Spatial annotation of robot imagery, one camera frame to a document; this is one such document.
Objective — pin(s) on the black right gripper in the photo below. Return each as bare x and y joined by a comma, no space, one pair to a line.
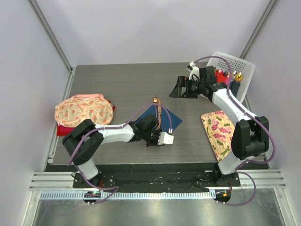
182,82

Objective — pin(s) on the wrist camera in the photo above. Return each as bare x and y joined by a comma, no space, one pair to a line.
194,71
166,138

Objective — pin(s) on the rose gold spoon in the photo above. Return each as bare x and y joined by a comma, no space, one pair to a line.
155,101

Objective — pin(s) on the red napkin stack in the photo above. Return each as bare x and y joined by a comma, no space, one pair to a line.
62,130

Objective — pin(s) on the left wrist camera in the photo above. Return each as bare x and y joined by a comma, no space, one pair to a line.
166,138

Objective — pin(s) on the blue paper napkin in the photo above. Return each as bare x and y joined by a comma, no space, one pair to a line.
165,124

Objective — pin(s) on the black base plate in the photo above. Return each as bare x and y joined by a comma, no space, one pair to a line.
158,178

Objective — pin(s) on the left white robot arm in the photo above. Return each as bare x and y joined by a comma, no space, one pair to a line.
83,141

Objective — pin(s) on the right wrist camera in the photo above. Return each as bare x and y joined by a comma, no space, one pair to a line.
194,71

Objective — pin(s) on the red rolled napkin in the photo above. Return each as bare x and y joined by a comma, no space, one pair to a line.
220,76

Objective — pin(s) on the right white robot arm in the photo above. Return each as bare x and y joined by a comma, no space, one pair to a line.
250,137

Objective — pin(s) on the gold spoon in basket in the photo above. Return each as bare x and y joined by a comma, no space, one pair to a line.
239,77

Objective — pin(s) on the white plastic basket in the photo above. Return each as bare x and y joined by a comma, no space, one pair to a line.
238,65

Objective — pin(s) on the floral tray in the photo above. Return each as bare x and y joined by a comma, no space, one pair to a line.
219,130

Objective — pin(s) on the dark blue rolled napkin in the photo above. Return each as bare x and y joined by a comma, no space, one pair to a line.
234,87

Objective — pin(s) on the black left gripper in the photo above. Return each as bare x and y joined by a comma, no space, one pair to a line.
155,142

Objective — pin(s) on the floral mesh laundry bag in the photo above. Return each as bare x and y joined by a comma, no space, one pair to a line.
87,99

